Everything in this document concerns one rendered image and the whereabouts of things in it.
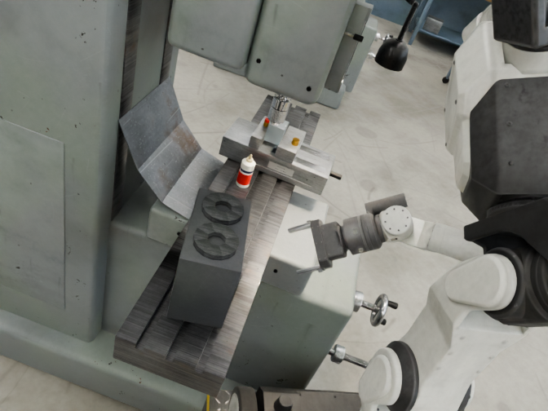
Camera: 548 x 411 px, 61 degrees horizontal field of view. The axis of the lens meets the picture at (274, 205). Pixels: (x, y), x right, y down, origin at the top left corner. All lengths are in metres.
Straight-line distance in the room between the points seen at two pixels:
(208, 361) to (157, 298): 0.18
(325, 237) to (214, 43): 0.51
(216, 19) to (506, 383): 2.29
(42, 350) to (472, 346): 1.47
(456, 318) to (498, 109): 0.35
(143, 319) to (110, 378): 0.87
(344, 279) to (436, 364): 0.65
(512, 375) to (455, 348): 1.94
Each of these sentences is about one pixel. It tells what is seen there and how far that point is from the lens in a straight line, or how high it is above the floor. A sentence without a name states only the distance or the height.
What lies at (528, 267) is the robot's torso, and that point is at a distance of 0.77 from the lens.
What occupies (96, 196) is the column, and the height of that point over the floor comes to 0.91.
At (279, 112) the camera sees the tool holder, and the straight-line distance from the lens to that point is 1.24.
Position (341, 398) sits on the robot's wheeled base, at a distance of 1.50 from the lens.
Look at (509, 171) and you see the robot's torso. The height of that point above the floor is 1.50.
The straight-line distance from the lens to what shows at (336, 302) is 1.45.
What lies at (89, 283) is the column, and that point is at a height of 0.54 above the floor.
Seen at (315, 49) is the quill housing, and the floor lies 1.45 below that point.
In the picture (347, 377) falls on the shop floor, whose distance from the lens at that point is 2.29.
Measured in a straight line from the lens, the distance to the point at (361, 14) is 1.13.
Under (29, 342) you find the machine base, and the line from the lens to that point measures 1.93.
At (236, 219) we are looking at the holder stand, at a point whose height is 1.16.
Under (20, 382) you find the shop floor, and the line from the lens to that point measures 2.06.
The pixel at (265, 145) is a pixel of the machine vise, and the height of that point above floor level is 1.04.
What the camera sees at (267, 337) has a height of 0.52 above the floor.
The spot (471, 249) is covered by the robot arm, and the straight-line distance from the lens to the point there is 1.08.
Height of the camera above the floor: 1.80
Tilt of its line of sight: 38 degrees down
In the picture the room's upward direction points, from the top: 20 degrees clockwise
